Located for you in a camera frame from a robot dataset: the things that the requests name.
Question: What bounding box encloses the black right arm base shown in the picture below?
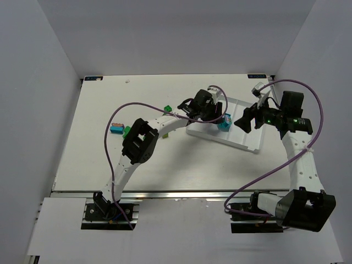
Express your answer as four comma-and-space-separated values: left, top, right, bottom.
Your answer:
224, 200, 285, 234

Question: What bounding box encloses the green lego brick top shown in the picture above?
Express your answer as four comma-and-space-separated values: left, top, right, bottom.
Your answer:
163, 105, 173, 113

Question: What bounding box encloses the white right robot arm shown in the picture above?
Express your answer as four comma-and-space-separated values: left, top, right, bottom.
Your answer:
234, 91, 336, 232

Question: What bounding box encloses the teal square lego brick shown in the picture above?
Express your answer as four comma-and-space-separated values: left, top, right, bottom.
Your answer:
217, 123, 231, 132

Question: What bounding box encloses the blue label right corner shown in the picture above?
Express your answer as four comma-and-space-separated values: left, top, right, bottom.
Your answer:
247, 74, 267, 79

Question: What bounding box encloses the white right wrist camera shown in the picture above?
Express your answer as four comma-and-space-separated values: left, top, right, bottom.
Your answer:
251, 82, 271, 109

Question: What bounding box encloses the blue decorated lego brick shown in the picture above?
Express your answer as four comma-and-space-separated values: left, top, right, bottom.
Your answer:
221, 113, 232, 127

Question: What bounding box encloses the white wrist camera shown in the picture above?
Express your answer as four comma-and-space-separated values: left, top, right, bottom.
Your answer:
251, 82, 271, 109
207, 87, 222, 104

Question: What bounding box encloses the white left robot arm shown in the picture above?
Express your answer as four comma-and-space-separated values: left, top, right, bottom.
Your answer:
93, 85, 228, 221

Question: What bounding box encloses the green slanted lego brick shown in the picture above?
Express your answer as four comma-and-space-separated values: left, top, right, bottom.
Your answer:
123, 126, 131, 139

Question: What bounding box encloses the blue label left corner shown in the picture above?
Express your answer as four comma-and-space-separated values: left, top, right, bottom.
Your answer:
84, 76, 103, 81

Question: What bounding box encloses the teal long lego brick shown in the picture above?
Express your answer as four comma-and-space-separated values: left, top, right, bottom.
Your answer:
109, 123, 125, 135

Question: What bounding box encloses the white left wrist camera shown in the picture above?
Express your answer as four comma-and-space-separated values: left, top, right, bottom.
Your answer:
207, 87, 222, 104

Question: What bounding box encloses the blue label corner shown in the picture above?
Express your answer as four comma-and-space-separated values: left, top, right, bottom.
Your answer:
247, 74, 267, 79
84, 76, 103, 81

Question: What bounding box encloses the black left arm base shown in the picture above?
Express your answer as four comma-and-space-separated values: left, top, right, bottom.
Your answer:
81, 191, 137, 231

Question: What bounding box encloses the white compartment sorting tray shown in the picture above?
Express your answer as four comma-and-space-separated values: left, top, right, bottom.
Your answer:
186, 97, 265, 153

